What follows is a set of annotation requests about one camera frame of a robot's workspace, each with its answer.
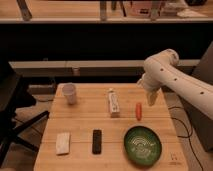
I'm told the pale translucent gripper finger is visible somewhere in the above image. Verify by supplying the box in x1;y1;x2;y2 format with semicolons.
147;91;158;106

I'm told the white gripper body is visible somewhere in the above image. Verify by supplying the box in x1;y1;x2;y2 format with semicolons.
137;73;161;93

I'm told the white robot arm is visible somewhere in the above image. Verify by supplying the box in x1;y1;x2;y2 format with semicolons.
137;49;213;120

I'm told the orange carrot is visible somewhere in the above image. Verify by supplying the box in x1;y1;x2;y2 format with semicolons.
135;103;142;121

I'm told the green bowl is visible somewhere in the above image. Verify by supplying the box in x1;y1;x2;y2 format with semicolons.
124;126;162;167

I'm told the black remote control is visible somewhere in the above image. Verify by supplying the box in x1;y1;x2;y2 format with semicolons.
92;130;102;154

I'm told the white paper cup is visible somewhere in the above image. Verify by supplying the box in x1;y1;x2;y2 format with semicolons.
62;83;77;105

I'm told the black office chair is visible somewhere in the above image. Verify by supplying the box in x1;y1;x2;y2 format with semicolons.
0;59;49;167

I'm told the wooden shelf with items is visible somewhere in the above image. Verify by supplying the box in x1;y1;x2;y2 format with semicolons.
0;0;213;23

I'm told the black cable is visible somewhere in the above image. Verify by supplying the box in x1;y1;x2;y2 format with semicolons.
168;106;204;171

